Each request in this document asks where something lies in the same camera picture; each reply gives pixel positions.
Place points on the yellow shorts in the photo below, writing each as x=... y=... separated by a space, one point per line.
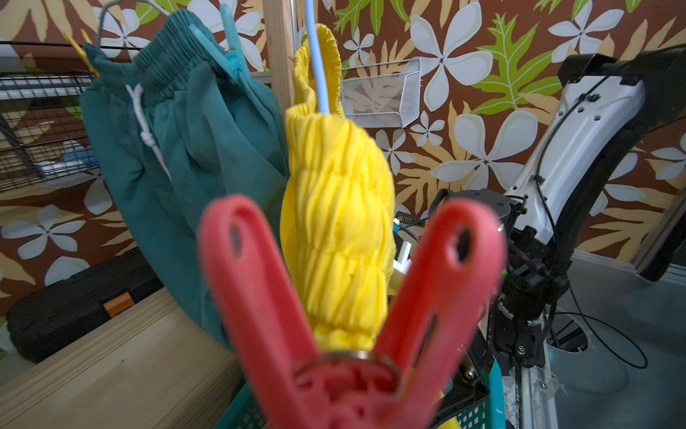
x=336 y=226

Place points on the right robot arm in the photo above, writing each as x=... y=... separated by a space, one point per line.
x=607 y=107

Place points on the green shorts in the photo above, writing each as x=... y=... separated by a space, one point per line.
x=172 y=131

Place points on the blue clothespin on green shorts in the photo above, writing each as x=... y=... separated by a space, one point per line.
x=228 y=55

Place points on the black mesh basket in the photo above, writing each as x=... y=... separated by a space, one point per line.
x=43 y=137

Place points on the black tool case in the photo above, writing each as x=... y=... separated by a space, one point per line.
x=46 y=321

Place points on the white wire basket right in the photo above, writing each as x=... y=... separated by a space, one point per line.
x=383 y=95

